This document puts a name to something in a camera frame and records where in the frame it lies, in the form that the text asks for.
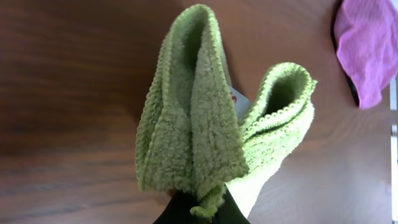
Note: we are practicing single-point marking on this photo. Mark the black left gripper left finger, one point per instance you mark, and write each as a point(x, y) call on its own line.
point(177, 210)

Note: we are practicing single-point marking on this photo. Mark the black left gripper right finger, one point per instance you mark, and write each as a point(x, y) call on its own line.
point(229, 213)

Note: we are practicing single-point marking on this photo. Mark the green microfiber cloth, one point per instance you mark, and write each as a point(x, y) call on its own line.
point(200, 136)

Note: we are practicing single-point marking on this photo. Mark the large purple cloth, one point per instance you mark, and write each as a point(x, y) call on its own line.
point(366, 46)

